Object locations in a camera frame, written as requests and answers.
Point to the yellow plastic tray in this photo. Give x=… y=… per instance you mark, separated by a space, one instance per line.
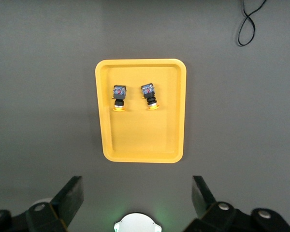
x=140 y=135

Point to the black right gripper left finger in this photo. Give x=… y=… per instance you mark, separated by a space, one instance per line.
x=62 y=207

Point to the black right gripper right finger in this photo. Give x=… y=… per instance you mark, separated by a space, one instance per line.
x=212 y=215

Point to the yellow push button switch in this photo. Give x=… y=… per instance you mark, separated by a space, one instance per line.
x=119 y=93
x=148 y=91

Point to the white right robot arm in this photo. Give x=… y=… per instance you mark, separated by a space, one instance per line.
x=137 y=222

